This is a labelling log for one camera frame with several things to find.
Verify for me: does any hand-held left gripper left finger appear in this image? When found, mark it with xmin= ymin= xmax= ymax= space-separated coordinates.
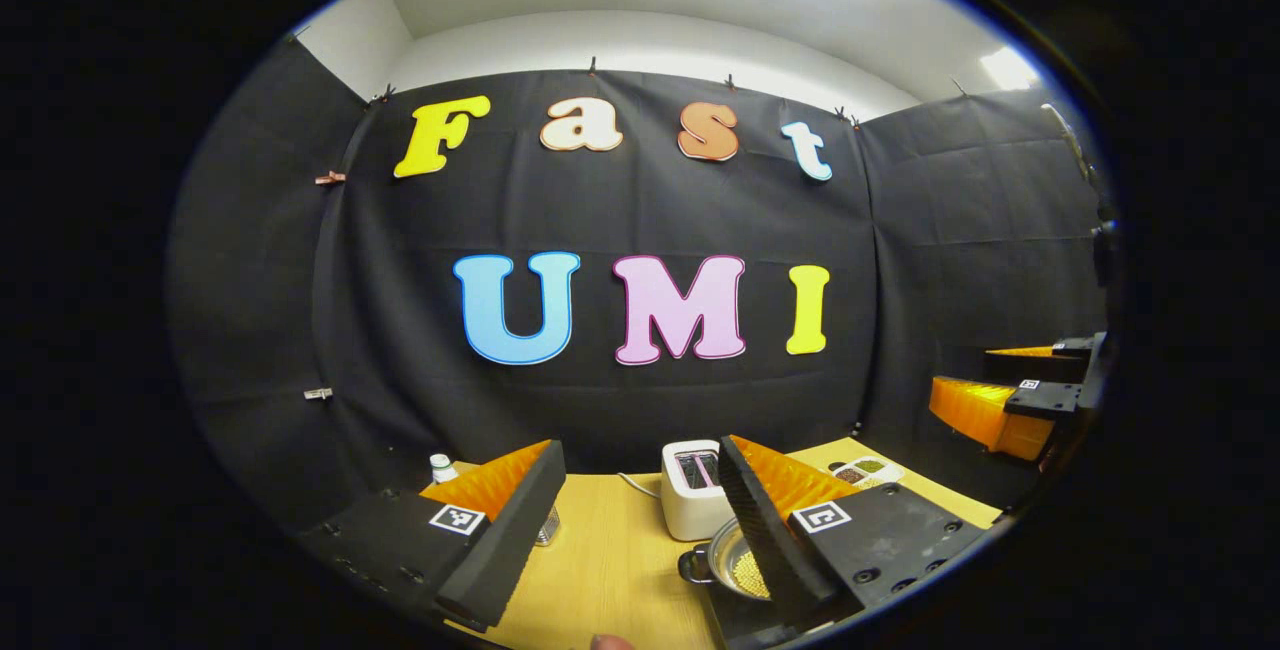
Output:
xmin=298 ymin=438 xmax=568 ymax=634

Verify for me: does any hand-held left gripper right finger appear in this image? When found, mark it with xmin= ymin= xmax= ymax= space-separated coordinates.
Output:
xmin=717 ymin=433 xmax=998 ymax=633

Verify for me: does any pile of yellow soybeans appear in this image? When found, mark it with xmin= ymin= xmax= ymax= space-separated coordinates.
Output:
xmin=730 ymin=548 xmax=773 ymax=601

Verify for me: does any stainless steel pot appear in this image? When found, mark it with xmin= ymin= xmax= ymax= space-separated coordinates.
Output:
xmin=678 ymin=517 xmax=773 ymax=602

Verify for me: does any white toaster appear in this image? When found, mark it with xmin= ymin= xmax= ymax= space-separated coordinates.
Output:
xmin=659 ymin=439 xmax=739 ymax=543

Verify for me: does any ceiling light panel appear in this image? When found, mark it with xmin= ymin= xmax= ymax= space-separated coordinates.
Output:
xmin=980 ymin=47 xmax=1042 ymax=92

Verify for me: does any row of dark backdrop clips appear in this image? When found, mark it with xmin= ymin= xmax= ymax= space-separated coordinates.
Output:
xmin=285 ymin=25 xmax=969 ymax=128

